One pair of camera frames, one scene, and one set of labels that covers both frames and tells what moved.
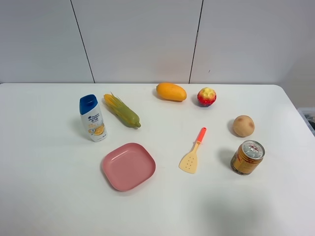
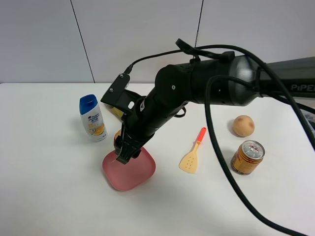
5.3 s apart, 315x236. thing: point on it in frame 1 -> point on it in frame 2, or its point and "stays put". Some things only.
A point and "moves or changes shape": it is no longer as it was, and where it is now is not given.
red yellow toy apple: (206, 97) moves or changes shape
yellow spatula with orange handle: (188, 163) stays put
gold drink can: (247, 157) stays put
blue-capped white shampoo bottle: (89, 107) stays put
